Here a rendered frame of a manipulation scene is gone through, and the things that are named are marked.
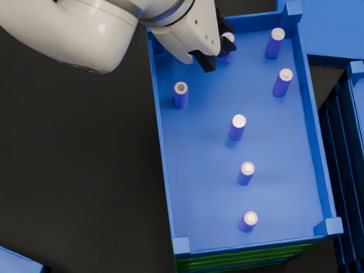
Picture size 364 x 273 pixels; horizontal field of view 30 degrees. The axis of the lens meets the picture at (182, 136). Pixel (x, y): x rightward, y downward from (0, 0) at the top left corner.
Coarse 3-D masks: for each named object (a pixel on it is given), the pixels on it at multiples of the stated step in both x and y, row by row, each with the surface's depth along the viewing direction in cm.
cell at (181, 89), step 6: (180, 84) 85; (186, 84) 85; (174, 90) 85; (180, 90) 85; (186, 90) 85; (174, 96) 87; (180, 96) 86; (186, 96) 87; (174, 102) 90; (180, 102) 88; (186, 102) 89; (180, 108) 90
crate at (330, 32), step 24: (288, 0) 139; (312, 0) 139; (336, 0) 139; (360, 0) 139; (312, 24) 137; (336, 24) 137; (360, 24) 137; (312, 48) 136; (336, 48) 136; (360, 48) 136
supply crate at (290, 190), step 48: (240, 48) 93; (288, 48) 93; (192, 96) 91; (240, 96) 91; (288, 96) 91; (192, 144) 90; (240, 144) 90; (288, 144) 90; (192, 192) 88; (240, 192) 88; (288, 192) 88; (192, 240) 86; (240, 240) 86; (288, 240) 81
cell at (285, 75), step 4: (284, 68) 86; (280, 72) 86; (284, 72) 85; (288, 72) 85; (280, 76) 85; (284, 76) 85; (288, 76) 85; (292, 76) 85; (276, 80) 88; (280, 80) 86; (284, 80) 85; (288, 80) 85; (276, 84) 88; (280, 84) 87; (284, 84) 86; (288, 84) 87; (276, 88) 89; (280, 88) 88; (284, 88) 88; (276, 92) 90; (280, 92) 89; (284, 92) 90; (280, 96) 91
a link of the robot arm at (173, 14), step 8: (184, 0) 68; (192, 0) 69; (176, 8) 68; (184, 8) 69; (160, 16) 68; (168, 16) 68; (176, 16) 69; (144, 24) 71; (152, 24) 70; (160, 24) 70
